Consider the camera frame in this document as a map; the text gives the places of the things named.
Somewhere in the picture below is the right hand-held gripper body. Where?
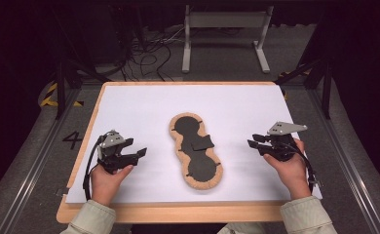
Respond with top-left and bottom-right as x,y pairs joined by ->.
261,121 -> 309,163

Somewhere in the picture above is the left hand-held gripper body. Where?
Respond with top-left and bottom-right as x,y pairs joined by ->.
96,129 -> 141,175

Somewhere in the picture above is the person's left hand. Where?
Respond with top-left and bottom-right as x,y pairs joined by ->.
90,163 -> 134,207

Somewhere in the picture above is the person's right hand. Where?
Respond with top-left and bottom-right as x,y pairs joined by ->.
262,137 -> 313,201

